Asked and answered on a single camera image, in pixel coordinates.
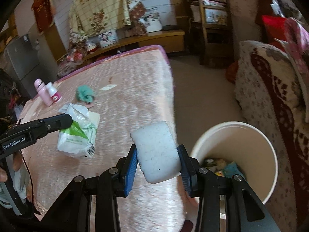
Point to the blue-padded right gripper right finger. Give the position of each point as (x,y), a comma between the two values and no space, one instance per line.
(243,208)

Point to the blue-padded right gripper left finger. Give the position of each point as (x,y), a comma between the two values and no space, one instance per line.
(71,211)

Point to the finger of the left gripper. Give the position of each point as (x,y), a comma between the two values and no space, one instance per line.
(58,122)

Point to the green white milk carton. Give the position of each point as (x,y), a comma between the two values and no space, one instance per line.
(78,141)

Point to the green cloth rag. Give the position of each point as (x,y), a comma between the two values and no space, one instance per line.
(85,94)

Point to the white foam block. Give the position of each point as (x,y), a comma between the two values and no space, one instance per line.
(157,152)

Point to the blue plastic wrapper pack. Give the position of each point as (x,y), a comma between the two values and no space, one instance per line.
(232,169)

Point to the white round trash bin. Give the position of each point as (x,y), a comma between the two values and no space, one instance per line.
(248,147)

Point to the gloved left hand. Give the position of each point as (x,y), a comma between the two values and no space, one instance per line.
(19,174)

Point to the white pill bottle red label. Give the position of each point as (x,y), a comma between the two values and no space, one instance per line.
(53,92)

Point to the pink thermos bottle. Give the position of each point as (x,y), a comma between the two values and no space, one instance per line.
(42,91)

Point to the grey refrigerator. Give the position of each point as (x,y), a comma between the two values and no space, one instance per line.
(27,58)

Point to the framed couple photo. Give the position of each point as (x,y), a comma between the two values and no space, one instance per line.
(107,38)

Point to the floral covered sofa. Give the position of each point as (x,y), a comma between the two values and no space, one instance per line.
(269,94)

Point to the red plastic bag on floor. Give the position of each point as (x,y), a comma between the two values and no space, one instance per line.
(231,72)

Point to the red chinese knot left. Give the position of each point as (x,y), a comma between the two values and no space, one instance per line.
(43,14)

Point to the floral cloth covered television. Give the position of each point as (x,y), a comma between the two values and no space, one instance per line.
(88,18)

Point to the wooden tv cabinet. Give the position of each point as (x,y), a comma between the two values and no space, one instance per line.
(172,41)

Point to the wooden chair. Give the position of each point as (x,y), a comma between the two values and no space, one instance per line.
(210,32)

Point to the red cushion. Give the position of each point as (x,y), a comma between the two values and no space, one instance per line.
(274,26)

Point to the pink floral blanket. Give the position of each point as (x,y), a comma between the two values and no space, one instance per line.
(296,46)

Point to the pink covered standing appliance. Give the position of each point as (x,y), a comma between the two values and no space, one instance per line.
(243,15)

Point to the wedding photo frame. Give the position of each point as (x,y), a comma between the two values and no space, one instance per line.
(152,22)

